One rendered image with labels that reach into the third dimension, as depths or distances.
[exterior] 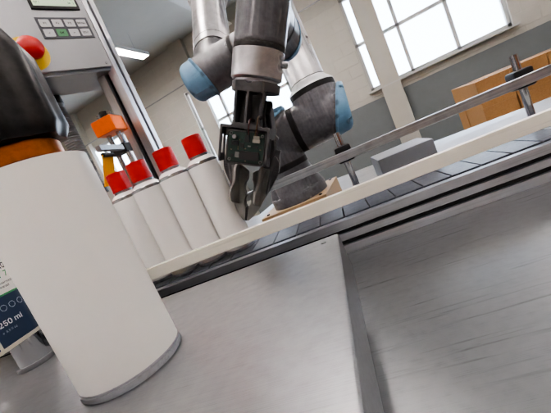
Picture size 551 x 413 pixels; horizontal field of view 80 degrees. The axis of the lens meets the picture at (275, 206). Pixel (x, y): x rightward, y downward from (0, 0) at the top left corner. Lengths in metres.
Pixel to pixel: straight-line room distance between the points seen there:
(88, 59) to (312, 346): 0.67
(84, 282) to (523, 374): 0.29
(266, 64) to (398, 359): 0.38
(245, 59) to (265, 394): 0.40
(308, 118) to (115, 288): 0.61
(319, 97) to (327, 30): 5.25
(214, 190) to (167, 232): 0.11
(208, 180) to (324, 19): 5.63
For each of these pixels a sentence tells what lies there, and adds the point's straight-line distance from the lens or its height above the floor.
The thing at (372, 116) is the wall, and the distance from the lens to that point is 5.82.
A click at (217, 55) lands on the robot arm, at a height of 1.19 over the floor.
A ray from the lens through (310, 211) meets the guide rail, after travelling 0.48.
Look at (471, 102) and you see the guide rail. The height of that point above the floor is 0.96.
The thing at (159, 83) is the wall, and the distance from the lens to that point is 7.30.
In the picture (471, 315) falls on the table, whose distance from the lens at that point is 0.30.
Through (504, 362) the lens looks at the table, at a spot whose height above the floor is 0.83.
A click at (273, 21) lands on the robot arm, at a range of 0.50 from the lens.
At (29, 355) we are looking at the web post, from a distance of 0.54.
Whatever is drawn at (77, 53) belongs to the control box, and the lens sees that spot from 0.76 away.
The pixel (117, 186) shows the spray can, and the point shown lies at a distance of 0.62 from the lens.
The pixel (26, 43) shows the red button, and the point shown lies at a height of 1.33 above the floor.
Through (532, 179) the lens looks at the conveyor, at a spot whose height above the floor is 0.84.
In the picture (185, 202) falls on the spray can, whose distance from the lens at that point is 0.55.
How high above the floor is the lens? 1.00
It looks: 8 degrees down
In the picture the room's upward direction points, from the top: 24 degrees counter-clockwise
